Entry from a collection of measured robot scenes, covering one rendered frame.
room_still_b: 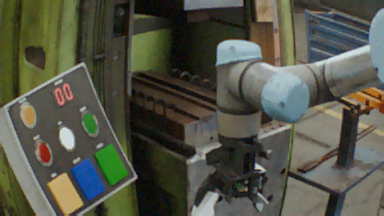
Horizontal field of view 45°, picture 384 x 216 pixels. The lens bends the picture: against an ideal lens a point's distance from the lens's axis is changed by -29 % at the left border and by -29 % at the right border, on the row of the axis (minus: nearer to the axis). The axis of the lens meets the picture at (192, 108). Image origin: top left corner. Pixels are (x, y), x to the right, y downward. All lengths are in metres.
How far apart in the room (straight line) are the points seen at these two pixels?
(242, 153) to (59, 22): 0.63
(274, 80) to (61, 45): 0.68
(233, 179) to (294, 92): 0.21
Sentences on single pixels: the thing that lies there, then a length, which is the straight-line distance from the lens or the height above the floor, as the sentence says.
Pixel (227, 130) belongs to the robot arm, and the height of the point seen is 1.15.
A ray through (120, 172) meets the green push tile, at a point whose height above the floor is 0.99.
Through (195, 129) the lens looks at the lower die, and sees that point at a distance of 1.56.
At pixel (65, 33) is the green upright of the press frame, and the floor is 1.25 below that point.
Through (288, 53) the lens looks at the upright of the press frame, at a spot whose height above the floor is 1.06.
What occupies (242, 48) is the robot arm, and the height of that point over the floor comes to 1.29.
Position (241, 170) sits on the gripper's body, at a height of 1.09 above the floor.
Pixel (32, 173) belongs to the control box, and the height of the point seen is 1.07.
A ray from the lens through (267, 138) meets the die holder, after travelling 1.67.
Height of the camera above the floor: 1.51
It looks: 19 degrees down
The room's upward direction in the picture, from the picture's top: straight up
